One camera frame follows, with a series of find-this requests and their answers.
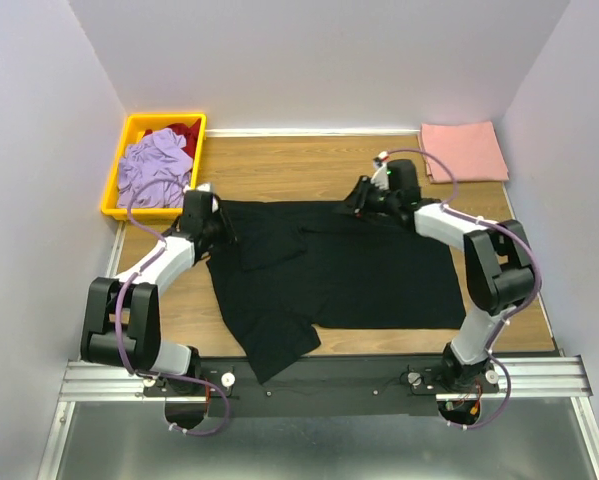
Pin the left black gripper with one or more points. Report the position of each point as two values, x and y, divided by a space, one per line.
228 235

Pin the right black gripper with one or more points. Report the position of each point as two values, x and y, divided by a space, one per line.
362 197

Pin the black t shirt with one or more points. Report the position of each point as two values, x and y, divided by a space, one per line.
297 266

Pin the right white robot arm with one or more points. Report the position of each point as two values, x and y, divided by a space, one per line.
501 275

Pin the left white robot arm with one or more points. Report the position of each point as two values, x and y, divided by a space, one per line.
122 324

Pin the lavender t shirt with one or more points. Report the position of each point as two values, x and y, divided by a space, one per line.
152 172

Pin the folded pink t shirt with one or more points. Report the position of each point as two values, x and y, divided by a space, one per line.
470 151

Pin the red t shirt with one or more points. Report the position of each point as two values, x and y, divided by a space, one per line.
191 134

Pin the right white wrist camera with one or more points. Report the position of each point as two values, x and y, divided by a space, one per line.
380 178

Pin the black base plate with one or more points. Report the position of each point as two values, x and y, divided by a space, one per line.
325 386

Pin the aluminium frame rail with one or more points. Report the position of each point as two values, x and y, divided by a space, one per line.
546 427

